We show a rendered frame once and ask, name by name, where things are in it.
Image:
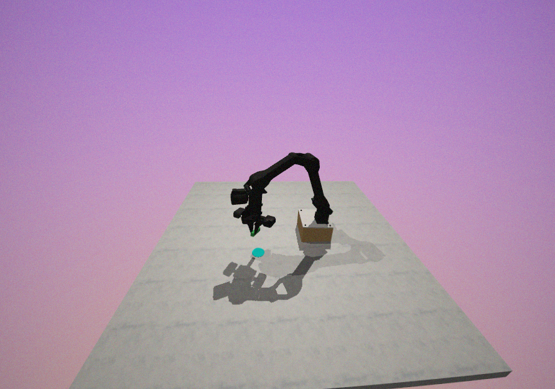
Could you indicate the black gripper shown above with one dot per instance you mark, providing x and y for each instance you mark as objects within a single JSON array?
[{"x": 267, "y": 221}]

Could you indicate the cyan circle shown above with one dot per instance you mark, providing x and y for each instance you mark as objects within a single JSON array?
[{"x": 258, "y": 252}]

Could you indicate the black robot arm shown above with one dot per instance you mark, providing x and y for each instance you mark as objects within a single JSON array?
[{"x": 261, "y": 179}]

